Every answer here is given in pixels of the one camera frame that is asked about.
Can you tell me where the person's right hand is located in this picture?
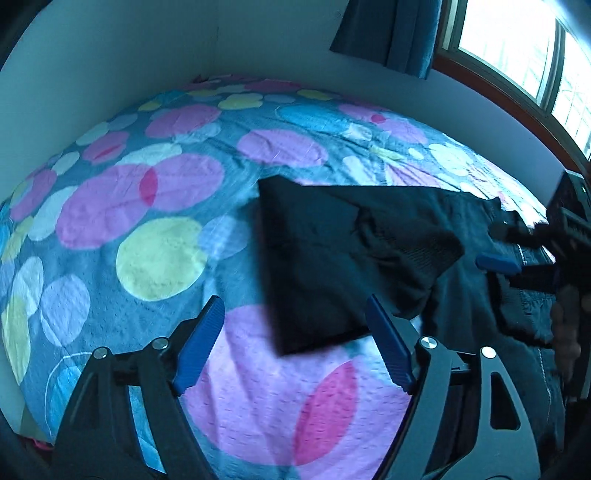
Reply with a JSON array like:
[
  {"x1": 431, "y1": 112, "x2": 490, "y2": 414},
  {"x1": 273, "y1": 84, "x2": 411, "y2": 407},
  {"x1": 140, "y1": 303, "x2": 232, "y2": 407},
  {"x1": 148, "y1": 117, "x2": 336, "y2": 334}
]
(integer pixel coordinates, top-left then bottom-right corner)
[{"x1": 550, "y1": 286, "x2": 581, "y2": 377}]

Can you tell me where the black zip jacket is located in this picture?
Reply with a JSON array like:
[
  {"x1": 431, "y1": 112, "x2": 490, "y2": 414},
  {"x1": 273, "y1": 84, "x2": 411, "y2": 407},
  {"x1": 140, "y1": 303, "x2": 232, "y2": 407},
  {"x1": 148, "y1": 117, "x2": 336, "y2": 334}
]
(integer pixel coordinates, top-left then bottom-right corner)
[{"x1": 259, "y1": 176, "x2": 565, "y2": 479}]

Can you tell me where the left blue curtain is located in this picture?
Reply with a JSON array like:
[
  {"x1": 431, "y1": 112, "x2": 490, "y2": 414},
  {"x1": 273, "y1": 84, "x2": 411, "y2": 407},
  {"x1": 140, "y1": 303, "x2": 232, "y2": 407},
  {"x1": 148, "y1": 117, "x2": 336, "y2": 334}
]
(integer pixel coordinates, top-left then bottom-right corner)
[{"x1": 331, "y1": 0, "x2": 443, "y2": 80}]

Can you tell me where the colourful dotted bedspread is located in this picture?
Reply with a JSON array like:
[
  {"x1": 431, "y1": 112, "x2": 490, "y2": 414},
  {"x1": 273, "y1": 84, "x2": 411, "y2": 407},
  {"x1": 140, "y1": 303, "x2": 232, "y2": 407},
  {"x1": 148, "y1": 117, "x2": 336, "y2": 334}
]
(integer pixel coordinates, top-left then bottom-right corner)
[{"x1": 1, "y1": 76, "x2": 545, "y2": 479}]

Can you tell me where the wooden framed window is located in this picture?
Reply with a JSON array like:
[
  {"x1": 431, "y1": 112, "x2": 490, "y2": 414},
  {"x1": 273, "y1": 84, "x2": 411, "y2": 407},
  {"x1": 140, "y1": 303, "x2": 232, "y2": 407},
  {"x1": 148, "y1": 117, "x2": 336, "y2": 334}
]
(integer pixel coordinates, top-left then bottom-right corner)
[{"x1": 433, "y1": 1, "x2": 590, "y2": 174}]

